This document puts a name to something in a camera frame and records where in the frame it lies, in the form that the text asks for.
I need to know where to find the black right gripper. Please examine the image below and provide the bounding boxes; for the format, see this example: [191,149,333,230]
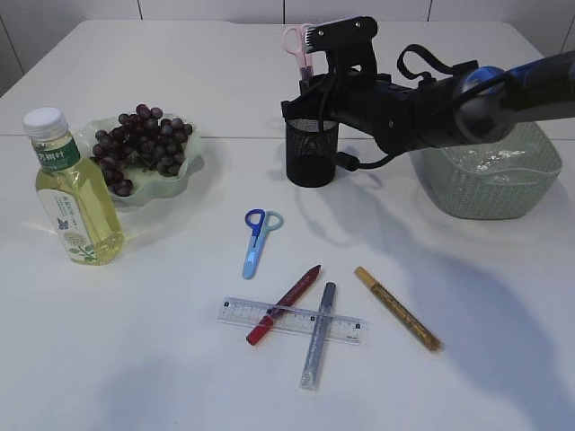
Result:
[281,16,463,154]

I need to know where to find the pink purple scissors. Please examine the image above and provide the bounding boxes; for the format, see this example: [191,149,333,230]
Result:
[282,23,314,81]

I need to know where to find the clear plastic sheet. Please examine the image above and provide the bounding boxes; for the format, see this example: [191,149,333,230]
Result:
[447,145,528,173]

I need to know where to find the blue scissors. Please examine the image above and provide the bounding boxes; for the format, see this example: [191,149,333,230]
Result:
[242,208,284,279]

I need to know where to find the purple artificial grape bunch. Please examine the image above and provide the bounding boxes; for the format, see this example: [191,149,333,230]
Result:
[91,104,196,198]

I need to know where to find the yellow tea bottle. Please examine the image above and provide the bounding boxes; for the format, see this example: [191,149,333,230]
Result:
[22,107,124,266]

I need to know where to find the blue black right robot arm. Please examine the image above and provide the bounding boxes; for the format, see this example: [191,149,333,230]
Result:
[281,16,574,156]

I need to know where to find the black mesh pen holder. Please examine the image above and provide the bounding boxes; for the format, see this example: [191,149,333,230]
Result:
[286,119,339,188]

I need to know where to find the green plastic woven basket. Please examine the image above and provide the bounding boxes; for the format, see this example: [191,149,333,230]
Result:
[420,123,562,220]

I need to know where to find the green wavy glass plate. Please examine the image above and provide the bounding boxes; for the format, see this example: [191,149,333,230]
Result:
[74,113,202,206]

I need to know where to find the clear plastic ruler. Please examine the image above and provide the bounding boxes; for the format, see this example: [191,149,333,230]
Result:
[217,296,368,345]

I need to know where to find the red crayon pen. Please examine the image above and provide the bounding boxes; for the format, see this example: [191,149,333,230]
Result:
[246,265,322,346]

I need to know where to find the gold glitter pen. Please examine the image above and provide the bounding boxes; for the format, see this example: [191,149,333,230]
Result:
[354,267,443,353]

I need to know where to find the blue glitter pen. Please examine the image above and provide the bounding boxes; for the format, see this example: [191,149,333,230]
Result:
[299,282,337,391]

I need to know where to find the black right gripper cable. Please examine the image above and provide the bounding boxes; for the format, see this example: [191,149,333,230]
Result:
[334,43,531,172]

